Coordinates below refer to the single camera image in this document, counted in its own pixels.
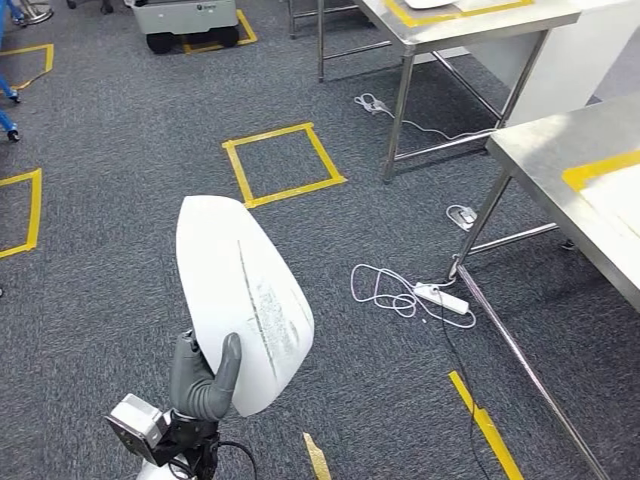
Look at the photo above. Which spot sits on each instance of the yellow tape on workbench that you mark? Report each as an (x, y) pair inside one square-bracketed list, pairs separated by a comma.
[(415, 18), (590, 171)]

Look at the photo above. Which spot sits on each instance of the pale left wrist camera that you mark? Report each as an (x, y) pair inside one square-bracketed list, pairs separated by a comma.
[(137, 424)]

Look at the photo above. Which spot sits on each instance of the torn yellow floor tape strip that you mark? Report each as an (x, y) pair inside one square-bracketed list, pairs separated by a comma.
[(317, 457)]

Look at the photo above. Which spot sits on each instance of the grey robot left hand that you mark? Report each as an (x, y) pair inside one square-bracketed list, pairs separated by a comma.
[(200, 391)]

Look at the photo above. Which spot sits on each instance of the blue metal shelf rack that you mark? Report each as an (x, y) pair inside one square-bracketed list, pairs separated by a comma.
[(6, 122)]

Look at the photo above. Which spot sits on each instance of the white power strip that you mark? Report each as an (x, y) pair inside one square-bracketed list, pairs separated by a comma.
[(440, 298)]

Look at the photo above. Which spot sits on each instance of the white curved plastic part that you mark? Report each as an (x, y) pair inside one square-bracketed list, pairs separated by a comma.
[(430, 3), (235, 285)]

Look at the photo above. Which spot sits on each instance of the steel workbench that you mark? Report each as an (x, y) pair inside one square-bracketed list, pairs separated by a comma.
[(545, 152), (450, 30)]

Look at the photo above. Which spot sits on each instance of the yellow floor tape square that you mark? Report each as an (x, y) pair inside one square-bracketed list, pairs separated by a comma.
[(247, 30), (285, 194), (35, 212), (48, 60)]

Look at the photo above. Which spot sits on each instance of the white wheeled cart robot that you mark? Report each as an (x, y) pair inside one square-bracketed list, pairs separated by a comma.
[(185, 16)]

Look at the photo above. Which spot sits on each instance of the chrome stool base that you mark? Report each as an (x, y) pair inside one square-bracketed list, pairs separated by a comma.
[(38, 12)]

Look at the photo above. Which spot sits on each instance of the steel table frame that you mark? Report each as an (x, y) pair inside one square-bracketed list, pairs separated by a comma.
[(320, 46)]

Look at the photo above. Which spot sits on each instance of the grey floor outlet box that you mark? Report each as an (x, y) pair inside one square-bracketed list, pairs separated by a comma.
[(463, 217)]

